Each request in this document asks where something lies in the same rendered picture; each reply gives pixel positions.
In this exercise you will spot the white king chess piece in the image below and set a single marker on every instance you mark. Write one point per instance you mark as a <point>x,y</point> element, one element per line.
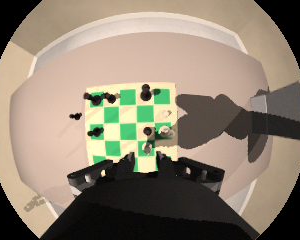
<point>165,131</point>

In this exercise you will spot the green and cream chessboard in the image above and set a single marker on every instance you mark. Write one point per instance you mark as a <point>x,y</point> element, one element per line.
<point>122,122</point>

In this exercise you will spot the white pawn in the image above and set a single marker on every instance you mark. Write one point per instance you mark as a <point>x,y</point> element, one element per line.
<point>164,114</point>

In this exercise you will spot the white rook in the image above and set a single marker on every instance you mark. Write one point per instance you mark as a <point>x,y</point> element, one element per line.
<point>147,149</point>

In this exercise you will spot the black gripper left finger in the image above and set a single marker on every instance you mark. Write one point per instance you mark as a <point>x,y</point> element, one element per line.
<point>90,176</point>

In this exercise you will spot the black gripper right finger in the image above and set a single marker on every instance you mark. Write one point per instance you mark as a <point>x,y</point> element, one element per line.
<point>209,176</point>

